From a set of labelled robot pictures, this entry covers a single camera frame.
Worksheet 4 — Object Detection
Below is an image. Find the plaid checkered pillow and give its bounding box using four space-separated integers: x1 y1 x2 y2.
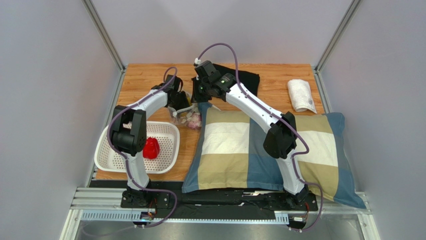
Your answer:
181 102 366 209

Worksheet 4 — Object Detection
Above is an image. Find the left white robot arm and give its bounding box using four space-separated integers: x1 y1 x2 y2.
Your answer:
107 74 183 198

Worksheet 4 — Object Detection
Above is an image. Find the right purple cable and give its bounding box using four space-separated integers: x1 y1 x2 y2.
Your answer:
196 42 324 232

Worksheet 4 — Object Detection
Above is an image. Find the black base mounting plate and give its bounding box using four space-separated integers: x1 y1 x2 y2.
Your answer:
89 179 319 221

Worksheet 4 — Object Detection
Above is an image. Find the white perforated plastic basket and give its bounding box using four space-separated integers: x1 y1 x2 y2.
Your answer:
94 121 180 175

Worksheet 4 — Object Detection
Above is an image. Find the aluminium frame rail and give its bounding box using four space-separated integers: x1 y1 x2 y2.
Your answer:
60 181 380 240

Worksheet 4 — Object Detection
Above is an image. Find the clear zip top bag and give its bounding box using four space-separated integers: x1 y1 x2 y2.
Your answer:
167 91 202 130

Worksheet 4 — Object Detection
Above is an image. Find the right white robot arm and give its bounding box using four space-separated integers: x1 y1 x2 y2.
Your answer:
193 58 310 204

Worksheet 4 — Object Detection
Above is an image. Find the black folded cloth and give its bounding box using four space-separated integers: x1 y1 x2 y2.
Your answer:
213 63 261 96

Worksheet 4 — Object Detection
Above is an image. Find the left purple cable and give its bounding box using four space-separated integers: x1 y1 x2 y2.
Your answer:
106 66 178 229

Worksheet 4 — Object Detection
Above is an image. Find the purple cable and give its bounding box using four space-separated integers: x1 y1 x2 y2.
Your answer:
196 42 324 232
106 66 178 229

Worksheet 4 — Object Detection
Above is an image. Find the white rolled towel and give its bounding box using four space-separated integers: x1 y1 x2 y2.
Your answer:
287 79 318 114

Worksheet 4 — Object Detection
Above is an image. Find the red fake fruit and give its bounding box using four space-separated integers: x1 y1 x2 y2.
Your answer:
142 137 160 160

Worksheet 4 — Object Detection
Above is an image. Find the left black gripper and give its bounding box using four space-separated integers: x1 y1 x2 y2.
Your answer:
167 90 191 119

